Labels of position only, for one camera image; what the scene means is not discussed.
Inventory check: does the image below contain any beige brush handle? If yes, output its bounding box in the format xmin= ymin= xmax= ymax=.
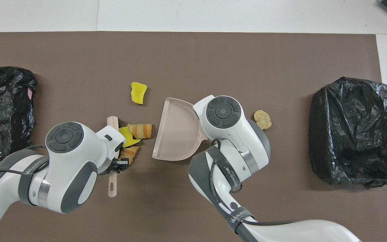
xmin=107 ymin=116 xmax=119 ymax=198

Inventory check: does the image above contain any beige plastic dustpan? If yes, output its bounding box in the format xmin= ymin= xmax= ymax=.
xmin=152 ymin=97 xmax=203 ymax=161

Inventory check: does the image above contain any black bag lined bin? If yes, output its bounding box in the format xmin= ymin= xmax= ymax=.
xmin=0 ymin=66 xmax=38 ymax=165
xmin=308 ymin=77 xmax=387 ymax=189

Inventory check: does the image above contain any orange striped peel piece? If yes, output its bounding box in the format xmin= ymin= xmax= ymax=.
xmin=120 ymin=146 xmax=139 ymax=165
xmin=128 ymin=123 xmax=153 ymax=140

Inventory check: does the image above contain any yellow peel piece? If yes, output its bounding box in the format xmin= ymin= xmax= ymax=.
xmin=118 ymin=124 xmax=142 ymax=149

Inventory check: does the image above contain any yellow sponge piece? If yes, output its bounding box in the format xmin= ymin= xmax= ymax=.
xmin=131 ymin=82 xmax=147 ymax=105

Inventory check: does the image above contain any tan round cracker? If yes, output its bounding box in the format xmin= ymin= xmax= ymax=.
xmin=254 ymin=110 xmax=272 ymax=130

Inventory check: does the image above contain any black cable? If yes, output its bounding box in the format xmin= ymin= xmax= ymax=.
xmin=210 ymin=138 xmax=300 ymax=226
xmin=0 ymin=145 xmax=49 ymax=185

